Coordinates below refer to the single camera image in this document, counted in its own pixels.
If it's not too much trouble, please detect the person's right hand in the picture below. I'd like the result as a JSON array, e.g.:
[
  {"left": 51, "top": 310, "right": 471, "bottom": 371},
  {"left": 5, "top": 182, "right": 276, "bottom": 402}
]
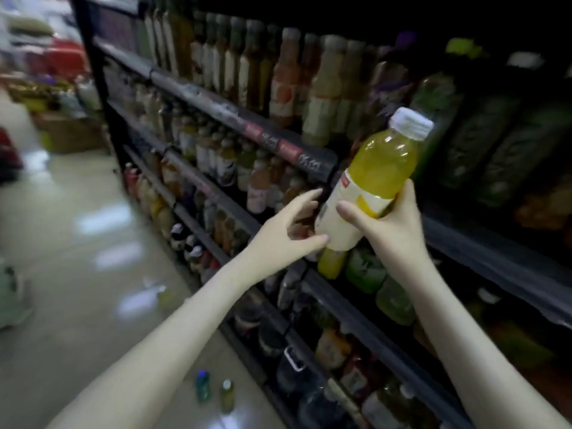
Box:
[{"left": 335, "top": 179, "right": 432, "bottom": 287}]

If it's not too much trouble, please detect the person's left hand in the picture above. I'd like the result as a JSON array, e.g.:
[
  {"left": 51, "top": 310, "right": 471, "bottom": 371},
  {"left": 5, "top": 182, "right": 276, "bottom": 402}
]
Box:
[{"left": 241, "top": 188, "right": 329, "bottom": 282}]

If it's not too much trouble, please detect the yellow bottle yellow-arrow label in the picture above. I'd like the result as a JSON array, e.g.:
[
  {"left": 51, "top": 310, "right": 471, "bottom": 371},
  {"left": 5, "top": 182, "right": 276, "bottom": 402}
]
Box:
[{"left": 315, "top": 107, "right": 434, "bottom": 253}]

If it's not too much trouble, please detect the row of tea juice bottles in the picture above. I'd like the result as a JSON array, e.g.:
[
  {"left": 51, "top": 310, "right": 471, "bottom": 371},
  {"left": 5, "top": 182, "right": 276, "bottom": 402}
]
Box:
[{"left": 133, "top": 84, "right": 416, "bottom": 327}]

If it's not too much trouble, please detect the row of red yellow bottles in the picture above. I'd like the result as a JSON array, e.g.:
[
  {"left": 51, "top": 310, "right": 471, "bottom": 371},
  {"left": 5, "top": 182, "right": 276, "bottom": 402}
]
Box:
[{"left": 124, "top": 163, "right": 175, "bottom": 240}]

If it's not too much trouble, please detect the blue-capped green bottle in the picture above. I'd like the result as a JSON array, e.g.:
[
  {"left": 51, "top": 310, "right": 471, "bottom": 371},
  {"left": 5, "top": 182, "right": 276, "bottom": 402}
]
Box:
[{"left": 195, "top": 369, "right": 212, "bottom": 403}]

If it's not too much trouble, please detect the pale yellow juice bottle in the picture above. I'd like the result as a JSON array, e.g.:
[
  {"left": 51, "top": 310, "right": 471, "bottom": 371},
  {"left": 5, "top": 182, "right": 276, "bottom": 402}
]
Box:
[{"left": 301, "top": 34, "right": 347, "bottom": 147}]

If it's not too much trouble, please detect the person's left forearm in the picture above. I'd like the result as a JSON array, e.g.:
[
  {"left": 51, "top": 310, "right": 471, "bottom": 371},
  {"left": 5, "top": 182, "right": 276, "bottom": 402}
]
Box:
[{"left": 46, "top": 259, "right": 260, "bottom": 429}]

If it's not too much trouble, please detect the person's right forearm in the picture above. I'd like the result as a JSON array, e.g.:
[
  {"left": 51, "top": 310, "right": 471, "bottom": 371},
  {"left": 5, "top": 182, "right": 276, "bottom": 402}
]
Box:
[{"left": 397, "top": 259, "right": 571, "bottom": 429}]

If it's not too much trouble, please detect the green pictured price label strip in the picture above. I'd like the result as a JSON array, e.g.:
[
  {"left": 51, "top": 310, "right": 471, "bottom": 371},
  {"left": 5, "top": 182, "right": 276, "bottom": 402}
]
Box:
[{"left": 151, "top": 69, "right": 338, "bottom": 182}]

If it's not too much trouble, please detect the brown cardboard box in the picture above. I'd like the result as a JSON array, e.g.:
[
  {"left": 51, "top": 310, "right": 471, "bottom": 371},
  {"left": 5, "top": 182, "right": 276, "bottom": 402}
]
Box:
[{"left": 33, "top": 111, "right": 108, "bottom": 153}]

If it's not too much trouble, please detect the green object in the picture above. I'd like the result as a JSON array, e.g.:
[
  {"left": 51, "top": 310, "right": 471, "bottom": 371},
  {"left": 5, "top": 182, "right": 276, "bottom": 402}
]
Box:
[{"left": 0, "top": 259, "right": 35, "bottom": 329}]

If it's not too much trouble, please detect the stack of red cartons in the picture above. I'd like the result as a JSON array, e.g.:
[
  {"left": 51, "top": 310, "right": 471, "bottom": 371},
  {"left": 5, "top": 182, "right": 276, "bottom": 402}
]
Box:
[{"left": 44, "top": 38, "right": 88, "bottom": 79}]

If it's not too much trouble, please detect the red fire extinguisher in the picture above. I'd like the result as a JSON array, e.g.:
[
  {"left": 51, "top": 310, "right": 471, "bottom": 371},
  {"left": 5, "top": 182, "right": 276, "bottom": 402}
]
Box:
[{"left": 0, "top": 128, "right": 23, "bottom": 168}]

